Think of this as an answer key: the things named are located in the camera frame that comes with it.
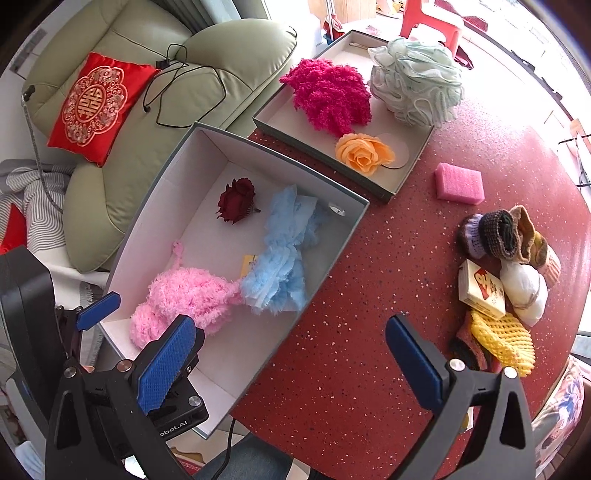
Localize wooden cabinet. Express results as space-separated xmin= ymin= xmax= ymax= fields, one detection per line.
xmin=307 ymin=0 xmax=378 ymax=20

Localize yellow foam fruit net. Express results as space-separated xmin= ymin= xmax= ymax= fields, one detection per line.
xmin=468 ymin=310 xmax=537 ymax=378

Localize green leather sofa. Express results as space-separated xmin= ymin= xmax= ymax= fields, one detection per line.
xmin=21 ymin=0 xmax=298 ymax=274

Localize white cloth ball with twine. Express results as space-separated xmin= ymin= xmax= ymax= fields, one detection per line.
xmin=499 ymin=260 xmax=550 ymax=327

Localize brown knit rolled sock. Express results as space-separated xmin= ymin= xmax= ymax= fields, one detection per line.
xmin=478 ymin=209 xmax=523 ymax=259

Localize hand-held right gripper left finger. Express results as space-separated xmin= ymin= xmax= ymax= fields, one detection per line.
xmin=44 ymin=314 xmax=206 ymax=480

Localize deep grey cardboard box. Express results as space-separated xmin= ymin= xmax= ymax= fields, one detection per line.
xmin=98 ymin=121 xmax=371 ymax=438

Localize wall outlet strip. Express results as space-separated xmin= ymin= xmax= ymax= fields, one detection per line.
xmin=9 ymin=28 xmax=48 ymax=77

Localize plain red cushion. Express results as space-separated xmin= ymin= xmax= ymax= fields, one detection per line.
xmin=0 ymin=202 xmax=27 ymax=256

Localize red and blue broom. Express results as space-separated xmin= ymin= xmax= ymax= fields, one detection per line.
xmin=322 ymin=0 xmax=346 ymax=45

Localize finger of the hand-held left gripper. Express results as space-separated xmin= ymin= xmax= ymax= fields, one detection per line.
xmin=75 ymin=292 xmax=122 ymax=332

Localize black metal rack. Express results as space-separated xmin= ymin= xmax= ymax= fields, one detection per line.
xmin=555 ymin=117 xmax=591 ymax=188

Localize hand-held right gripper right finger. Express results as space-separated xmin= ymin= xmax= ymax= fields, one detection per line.
xmin=385 ymin=314 xmax=539 ymax=480

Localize round beige pad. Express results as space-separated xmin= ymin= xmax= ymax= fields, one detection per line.
xmin=373 ymin=132 xmax=411 ymax=170

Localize blue jeans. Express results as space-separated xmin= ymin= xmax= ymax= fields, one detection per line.
xmin=194 ymin=434 xmax=301 ymax=480

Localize black earphone cable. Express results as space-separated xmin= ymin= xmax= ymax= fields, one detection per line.
xmin=141 ymin=43 xmax=228 ymax=129

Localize magenta fluffy chenille cloth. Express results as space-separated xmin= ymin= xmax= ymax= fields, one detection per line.
xmin=279 ymin=58 xmax=373 ymax=138

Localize red plastic chair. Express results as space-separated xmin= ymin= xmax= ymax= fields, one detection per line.
xmin=399 ymin=0 xmax=468 ymax=52

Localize red and cream packet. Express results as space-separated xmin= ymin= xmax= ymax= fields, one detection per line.
xmin=458 ymin=259 xmax=507 ymax=320

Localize pink fluffy chenille cloth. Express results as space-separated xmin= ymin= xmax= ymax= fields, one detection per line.
xmin=129 ymin=239 xmax=244 ymax=350

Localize shallow grey box tray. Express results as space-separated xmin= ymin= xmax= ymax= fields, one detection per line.
xmin=252 ymin=29 xmax=435 ymax=202

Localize pink knit pouch black rim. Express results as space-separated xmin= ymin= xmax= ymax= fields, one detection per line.
xmin=449 ymin=318 xmax=502 ymax=371

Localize grey striped white blanket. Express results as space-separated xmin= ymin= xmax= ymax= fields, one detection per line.
xmin=0 ymin=158 xmax=112 ymax=305

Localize purple knit sock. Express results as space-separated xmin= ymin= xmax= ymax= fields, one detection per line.
xmin=458 ymin=215 xmax=486 ymax=260

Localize mint mesh bath loofah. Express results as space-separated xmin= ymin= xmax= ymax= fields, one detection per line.
xmin=368 ymin=38 xmax=465 ymax=128

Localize light blue fluffy cloth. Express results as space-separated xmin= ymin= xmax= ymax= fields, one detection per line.
xmin=240 ymin=185 xmax=327 ymax=315

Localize grey braided charging cable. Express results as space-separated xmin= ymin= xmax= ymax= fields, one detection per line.
xmin=21 ymin=84 xmax=65 ymax=214

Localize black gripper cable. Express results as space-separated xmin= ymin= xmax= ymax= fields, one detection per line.
xmin=215 ymin=418 xmax=237 ymax=480

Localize pink rectangular sponge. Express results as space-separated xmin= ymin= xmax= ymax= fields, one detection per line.
xmin=434 ymin=162 xmax=485 ymax=204

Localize orange fabric rose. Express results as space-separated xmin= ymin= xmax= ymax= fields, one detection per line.
xmin=334 ymin=132 xmax=396 ymax=177

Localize red embroidered cushion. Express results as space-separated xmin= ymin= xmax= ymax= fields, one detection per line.
xmin=46 ymin=51 xmax=161 ymax=168

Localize dark red fabric rose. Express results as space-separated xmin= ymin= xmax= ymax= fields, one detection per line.
xmin=215 ymin=177 xmax=262 ymax=225

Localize floral cushion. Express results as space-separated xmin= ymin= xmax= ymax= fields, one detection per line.
xmin=530 ymin=355 xmax=586 ymax=477

